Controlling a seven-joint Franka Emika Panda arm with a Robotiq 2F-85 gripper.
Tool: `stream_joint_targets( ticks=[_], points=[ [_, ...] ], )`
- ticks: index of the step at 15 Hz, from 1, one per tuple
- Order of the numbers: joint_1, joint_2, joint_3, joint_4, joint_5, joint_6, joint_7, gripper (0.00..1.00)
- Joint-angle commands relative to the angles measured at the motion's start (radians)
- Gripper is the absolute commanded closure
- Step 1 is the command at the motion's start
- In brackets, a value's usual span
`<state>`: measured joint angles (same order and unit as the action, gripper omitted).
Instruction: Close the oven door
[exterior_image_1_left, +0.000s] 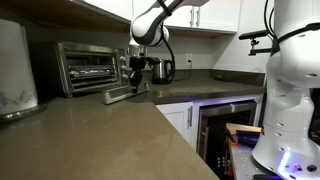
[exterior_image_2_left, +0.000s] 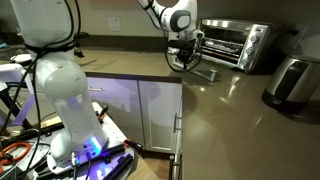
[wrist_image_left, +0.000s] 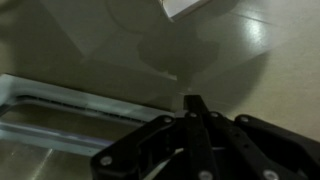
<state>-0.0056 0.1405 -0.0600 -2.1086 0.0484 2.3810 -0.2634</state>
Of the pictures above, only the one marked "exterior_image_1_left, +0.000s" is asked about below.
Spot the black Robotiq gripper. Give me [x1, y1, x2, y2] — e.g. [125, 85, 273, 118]
[128, 56, 147, 94]

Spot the foil-lined oven tray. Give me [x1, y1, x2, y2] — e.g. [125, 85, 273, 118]
[68, 64, 117, 80]

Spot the white lower cabinet door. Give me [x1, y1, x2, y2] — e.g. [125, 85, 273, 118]
[155, 101, 195, 149]

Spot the stainless steel toaster oven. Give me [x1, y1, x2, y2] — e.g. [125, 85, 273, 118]
[29, 40, 130, 99]

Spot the stainless steel electric kettle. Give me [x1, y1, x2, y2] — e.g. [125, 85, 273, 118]
[151, 58, 176, 85]

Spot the small dark countertop object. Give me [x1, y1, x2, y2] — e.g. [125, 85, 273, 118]
[213, 74, 235, 83]

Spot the stainless under-counter beverage fridge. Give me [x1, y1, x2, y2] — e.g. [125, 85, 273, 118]
[195, 100, 258, 180]

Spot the orange clamp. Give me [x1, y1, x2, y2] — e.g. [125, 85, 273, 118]
[227, 136, 240, 148]

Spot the metal paper towel holder base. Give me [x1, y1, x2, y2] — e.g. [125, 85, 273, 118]
[0, 102, 48, 125]

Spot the wooden board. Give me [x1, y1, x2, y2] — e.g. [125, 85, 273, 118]
[225, 122, 263, 137]

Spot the dark blue tool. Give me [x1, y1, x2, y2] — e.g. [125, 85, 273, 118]
[235, 130, 262, 148]

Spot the grey perforated robot table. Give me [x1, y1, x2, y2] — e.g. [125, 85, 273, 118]
[227, 142, 279, 180]

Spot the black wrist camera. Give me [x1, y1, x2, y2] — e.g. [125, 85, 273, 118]
[144, 56, 162, 67]

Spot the black kettle power cord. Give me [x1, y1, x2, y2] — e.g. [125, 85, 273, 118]
[173, 61, 193, 83]

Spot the white wall outlet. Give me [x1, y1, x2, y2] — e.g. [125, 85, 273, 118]
[185, 53, 194, 67]

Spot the silver lower cabinet handle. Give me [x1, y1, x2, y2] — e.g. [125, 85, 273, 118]
[187, 105, 194, 130]

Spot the silver cabinet handle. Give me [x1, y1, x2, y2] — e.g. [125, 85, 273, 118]
[187, 105, 194, 130]
[195, 7, 201, 29]
[189, 6, 195, 28]

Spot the silver upper cabinet handle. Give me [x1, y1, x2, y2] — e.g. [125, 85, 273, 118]
[189, 6, 195, 28]
[195, 7, 201, 29]

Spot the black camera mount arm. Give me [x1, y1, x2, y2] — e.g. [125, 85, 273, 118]
[247, 38, 273, 57]

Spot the black stereo camera bar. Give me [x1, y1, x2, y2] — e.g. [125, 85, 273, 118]
[238, 28, 271, 41]

